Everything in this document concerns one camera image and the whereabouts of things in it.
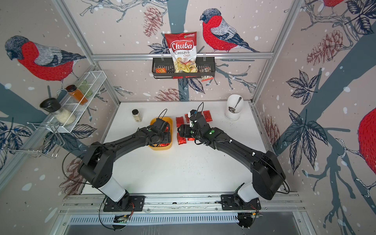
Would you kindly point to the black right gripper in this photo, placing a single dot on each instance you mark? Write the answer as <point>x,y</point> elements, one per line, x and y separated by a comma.
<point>183,129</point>

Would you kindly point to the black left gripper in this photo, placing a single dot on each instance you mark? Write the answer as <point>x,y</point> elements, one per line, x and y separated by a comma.
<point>167,134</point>

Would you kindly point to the yellow plastic storage box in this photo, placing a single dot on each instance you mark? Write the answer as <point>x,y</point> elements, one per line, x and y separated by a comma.
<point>169,120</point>

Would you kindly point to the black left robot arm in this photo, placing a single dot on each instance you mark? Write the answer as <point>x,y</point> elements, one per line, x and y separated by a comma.
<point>97,164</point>

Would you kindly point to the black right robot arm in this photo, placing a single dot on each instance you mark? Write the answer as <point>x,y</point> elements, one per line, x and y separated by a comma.
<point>268,175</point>

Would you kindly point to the black cap spice jar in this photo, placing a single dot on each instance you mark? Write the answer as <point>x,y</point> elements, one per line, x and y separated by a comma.
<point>137,115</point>

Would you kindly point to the metal spoon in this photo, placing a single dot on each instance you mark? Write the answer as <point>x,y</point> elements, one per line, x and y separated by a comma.
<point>233,109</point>

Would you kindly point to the white utensil cup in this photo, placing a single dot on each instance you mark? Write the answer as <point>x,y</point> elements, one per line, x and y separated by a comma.
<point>231,101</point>

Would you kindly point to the Chuba cassava chips bag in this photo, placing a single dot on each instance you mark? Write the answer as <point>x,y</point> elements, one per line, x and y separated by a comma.
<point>182,48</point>

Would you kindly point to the green item on shelf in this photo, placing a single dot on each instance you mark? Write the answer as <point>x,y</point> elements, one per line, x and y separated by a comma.
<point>84,87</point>

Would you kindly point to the orange spice bottle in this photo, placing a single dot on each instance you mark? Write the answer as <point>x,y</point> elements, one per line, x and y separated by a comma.
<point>76,94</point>

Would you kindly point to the black lid rice jar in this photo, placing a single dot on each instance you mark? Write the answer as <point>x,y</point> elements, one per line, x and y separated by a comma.
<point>63,116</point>

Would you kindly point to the black wall basket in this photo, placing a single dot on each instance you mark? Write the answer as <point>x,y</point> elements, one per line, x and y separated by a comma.
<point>168,69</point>

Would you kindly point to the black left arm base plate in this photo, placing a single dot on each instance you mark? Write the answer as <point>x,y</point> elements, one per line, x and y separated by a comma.
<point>127,204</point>

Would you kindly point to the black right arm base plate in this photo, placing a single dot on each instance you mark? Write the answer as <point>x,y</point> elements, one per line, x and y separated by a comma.
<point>234,202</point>

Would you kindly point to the white wire wall shelf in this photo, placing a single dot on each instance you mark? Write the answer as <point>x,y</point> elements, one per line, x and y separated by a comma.
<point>96,79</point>

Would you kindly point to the chrome wire rack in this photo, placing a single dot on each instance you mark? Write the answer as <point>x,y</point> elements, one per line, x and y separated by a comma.
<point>33,140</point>

